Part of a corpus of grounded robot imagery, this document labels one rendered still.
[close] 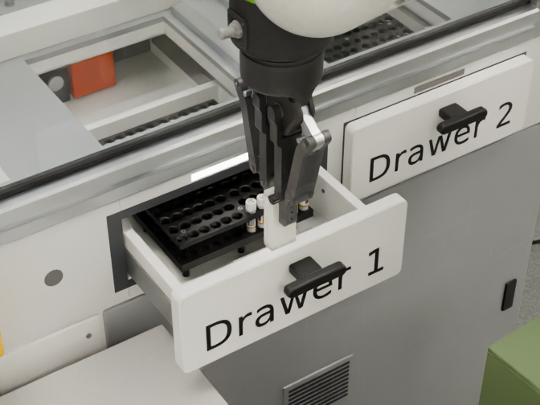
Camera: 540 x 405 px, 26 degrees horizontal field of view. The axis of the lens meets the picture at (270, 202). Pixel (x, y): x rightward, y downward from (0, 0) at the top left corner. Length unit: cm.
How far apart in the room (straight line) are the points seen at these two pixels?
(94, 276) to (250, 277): 20
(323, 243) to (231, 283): 11
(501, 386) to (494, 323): 65
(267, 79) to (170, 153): 27
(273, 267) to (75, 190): 22
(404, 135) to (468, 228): 28
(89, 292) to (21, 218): 15
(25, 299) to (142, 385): 16
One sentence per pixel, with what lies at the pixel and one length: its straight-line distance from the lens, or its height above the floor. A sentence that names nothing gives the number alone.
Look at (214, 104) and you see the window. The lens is 129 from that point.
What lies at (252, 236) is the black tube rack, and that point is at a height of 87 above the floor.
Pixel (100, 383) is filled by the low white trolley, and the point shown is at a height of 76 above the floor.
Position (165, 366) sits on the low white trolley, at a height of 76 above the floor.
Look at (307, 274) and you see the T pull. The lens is 122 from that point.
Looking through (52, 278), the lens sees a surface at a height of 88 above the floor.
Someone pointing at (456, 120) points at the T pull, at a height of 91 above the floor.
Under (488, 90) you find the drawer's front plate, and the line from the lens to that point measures 152.
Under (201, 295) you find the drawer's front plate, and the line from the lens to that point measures 118.
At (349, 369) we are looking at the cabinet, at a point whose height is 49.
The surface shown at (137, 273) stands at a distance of 130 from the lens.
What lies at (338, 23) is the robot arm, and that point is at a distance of 83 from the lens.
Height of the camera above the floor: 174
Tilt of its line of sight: 39 degrees down
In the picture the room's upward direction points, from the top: straight up
